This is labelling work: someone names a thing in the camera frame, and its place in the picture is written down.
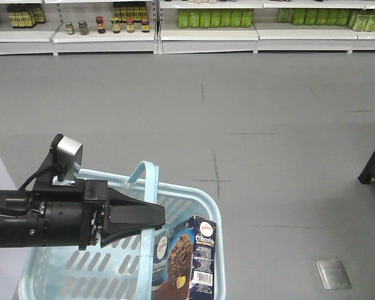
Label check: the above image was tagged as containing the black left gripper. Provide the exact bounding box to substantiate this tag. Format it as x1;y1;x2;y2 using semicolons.
31;179;165;250

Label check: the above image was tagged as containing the light blue plastic basket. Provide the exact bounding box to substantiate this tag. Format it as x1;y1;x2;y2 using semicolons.
17;161;226;299

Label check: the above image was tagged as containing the blue chocolate cookie box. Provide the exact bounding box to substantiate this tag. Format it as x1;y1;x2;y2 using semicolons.
151;216;217;300

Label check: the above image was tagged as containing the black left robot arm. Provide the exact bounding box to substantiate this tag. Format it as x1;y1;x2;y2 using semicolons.
0;179;165;250

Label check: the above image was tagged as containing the closed steel floor outlet cover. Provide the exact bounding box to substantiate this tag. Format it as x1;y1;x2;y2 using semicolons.
316;259;352;290

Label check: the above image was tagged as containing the black left camera cable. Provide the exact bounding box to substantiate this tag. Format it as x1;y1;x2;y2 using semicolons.
17;165;66;191

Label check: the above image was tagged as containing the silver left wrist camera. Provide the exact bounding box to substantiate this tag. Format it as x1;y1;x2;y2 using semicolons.
50;134;83;185

